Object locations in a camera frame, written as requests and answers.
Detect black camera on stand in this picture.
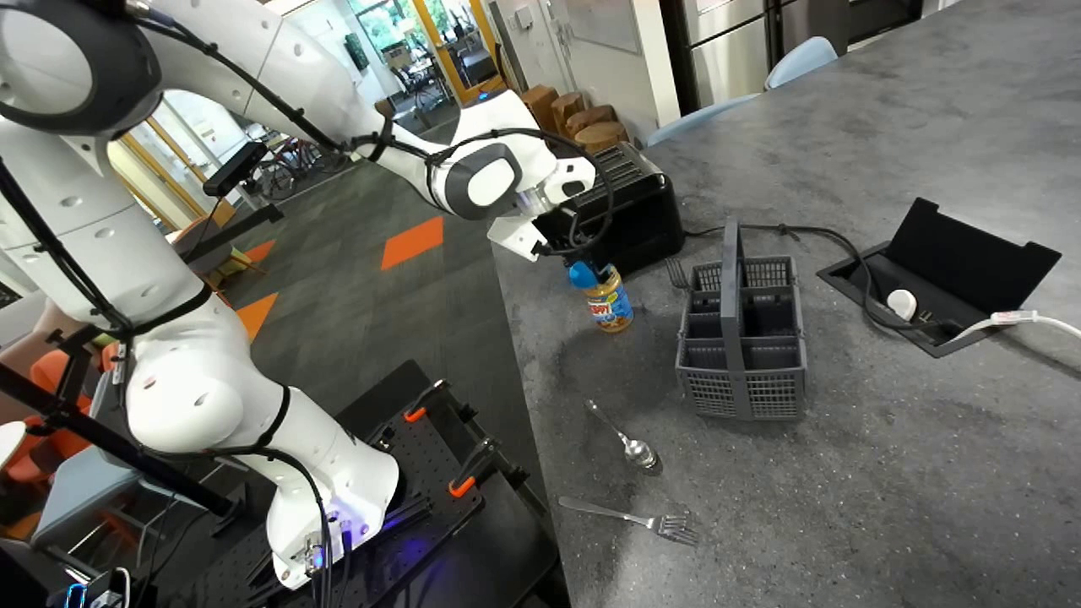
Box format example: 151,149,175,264
179,139,285,264

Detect metal spoon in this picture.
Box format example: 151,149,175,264
583,398,662,477
557,495,690,542

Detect stainless steel refrigerator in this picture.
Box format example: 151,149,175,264
673,0,813,111

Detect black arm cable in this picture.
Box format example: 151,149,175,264
0,10,619,340

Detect black pop-up outlet box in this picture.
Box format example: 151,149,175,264
813,197,1064,361

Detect white power cable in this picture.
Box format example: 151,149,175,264
940,308,1081,351

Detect grey plastic cutlery caddy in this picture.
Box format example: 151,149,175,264
673,218,812,426

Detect brown padded seat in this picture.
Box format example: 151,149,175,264
514,83,564,143
557,102,635,162

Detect black robot stand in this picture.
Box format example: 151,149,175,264
145,357,568,608

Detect orange-handled black clamp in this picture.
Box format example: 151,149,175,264
442,435,533,504
381,375,454,431

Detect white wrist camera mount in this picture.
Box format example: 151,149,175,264
486,211,554,264

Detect black and steel toaster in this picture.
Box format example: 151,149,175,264
533,143,685,278

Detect light blue chair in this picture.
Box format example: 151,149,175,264
645,92,763,153
760,34,841,93

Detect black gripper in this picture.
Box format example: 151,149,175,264
537,197,604,264

